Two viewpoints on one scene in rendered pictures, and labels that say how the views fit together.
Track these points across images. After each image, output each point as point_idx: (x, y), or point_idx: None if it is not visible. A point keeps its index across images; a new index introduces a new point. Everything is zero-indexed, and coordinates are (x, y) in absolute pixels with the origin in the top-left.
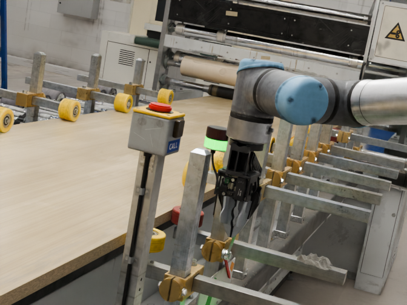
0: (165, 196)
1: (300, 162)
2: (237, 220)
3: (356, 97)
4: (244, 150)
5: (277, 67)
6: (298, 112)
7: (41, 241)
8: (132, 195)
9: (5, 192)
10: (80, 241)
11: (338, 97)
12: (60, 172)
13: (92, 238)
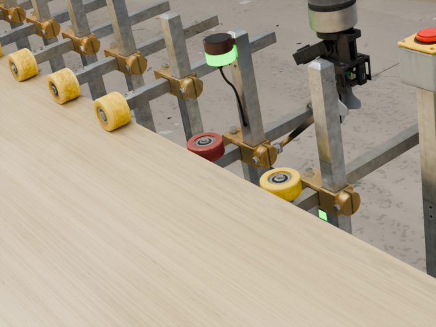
0: (143, 149)
1: (93, 35)
2: (361, 102)
3: None
4: (359, 34)
5: None
6: None
7: (305, 257)
8: (435, 133)
9: (112, 270)
10: (305, 228)
11: None
12: (30, 216)
13: (292, 218)
